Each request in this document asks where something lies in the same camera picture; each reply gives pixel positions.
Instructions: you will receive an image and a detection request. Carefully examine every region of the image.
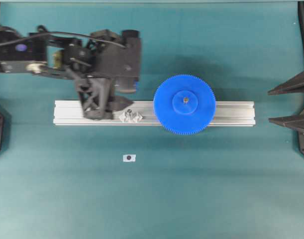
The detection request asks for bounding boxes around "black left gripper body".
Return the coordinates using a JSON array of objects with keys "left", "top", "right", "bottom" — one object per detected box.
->
[{"left": 63, "top": 29, "right": 124, "bottom": 80}]

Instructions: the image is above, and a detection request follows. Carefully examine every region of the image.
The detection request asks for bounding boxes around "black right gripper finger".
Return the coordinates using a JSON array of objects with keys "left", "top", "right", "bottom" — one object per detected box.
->
[
  {"left": 269, "top": 114, "right": 304, "bottom": 135},
  {"left": 268, "top": 71, "right": 304, "bottom": 95}
]

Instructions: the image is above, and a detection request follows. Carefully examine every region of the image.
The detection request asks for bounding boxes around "white sticker with dot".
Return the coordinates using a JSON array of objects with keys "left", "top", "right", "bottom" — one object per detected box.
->
[{"left": 122, "top": 154, "right": 136, "bottom": 162}]

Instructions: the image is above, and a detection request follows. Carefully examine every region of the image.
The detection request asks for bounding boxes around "aluminium extrusion rail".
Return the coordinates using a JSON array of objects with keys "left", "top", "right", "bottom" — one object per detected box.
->
[{"left": 53, "top": 100, "right": 256, "bottom": 127}]

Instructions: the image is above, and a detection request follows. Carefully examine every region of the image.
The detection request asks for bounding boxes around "large blue plastic gear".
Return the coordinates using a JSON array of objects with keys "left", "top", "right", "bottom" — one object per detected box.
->
[{"left": 153, "top": 75, "right": 216, "bottom": 135}]

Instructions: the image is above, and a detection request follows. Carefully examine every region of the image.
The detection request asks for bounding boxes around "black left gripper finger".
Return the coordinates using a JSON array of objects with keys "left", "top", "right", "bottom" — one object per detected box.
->
[
  {"left": 108, "top": 96, "right": 134, "bottom": 112},
  {"left": 76, "top": 77, "right": 114, "bottom": 120}
]

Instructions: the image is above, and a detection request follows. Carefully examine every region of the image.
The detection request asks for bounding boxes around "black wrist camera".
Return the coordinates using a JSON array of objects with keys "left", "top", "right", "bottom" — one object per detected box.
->
[{"left": 115, "top": 30, "right": 142, "bottom": 94}]

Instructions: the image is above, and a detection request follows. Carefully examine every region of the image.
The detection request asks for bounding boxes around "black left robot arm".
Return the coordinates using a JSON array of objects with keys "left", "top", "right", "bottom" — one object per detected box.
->
[{"left": 0, "top": 25, "right": 141, "bottom": 120}]

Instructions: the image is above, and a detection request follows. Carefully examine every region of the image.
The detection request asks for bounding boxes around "black camera cable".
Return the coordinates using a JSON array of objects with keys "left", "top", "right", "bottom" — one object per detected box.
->
[{"left": 0, "top": 24, "right": 126, "bottom": 49}]

